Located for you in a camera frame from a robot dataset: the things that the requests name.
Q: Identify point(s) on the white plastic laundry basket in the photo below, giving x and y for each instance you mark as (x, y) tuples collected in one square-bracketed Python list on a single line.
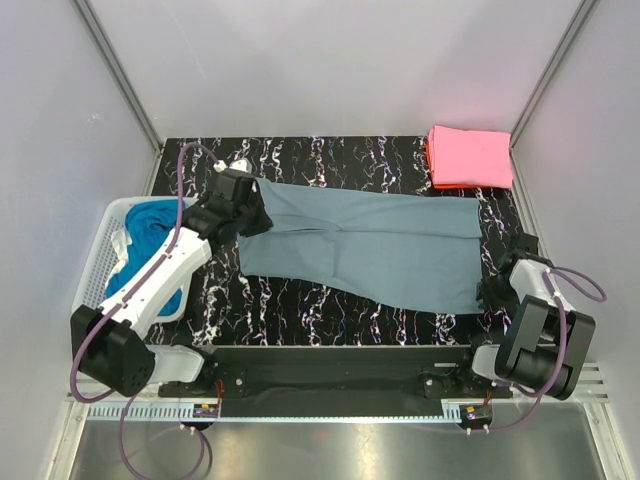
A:
[(101, 260)]

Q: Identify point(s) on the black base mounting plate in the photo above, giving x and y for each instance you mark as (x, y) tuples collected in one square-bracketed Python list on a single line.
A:
[(405, 376)]

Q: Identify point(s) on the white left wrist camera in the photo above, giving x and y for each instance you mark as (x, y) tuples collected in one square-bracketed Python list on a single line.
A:
[(242, 164)]

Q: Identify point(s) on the grey-blue t shirt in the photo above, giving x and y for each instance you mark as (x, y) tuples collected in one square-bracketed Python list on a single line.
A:
[(404, 251)]

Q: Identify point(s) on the aluminium frame post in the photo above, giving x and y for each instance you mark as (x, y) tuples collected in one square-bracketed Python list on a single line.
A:
[(569, 37), (109, 56)]

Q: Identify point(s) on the white slotted cable duct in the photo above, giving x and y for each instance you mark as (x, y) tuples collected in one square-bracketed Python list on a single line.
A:
[(430, 412)]

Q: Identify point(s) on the white cloth in basket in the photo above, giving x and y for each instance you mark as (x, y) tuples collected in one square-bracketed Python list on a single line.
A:
[(120, 241)]

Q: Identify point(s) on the left aluminium frame post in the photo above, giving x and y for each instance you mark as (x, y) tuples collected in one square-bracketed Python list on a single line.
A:
[(109, 56)]

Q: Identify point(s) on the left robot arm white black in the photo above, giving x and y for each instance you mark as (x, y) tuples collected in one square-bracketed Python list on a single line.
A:
[(108, 342)]

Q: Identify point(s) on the bright blue t shirt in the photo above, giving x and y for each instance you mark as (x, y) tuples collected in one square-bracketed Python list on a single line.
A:
[(149, 225)]

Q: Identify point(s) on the pink folded t shirt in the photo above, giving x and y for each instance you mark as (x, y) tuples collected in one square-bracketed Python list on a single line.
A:
[(473, 157)]

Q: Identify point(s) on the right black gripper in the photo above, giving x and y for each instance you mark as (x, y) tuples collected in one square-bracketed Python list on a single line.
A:
[(491, 292)]

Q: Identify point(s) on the right aluminium frame post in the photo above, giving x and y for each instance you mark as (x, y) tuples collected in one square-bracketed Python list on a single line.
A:
[(569, 37)]

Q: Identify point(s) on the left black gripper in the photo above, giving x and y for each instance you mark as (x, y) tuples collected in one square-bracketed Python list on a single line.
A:
[(252, 215)]

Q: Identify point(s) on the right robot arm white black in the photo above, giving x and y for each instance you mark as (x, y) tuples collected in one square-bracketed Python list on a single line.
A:
[(546, 345)]

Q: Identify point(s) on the orange folded t shirt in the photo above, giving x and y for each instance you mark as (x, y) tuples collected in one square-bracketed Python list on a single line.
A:
[(431, 166)]

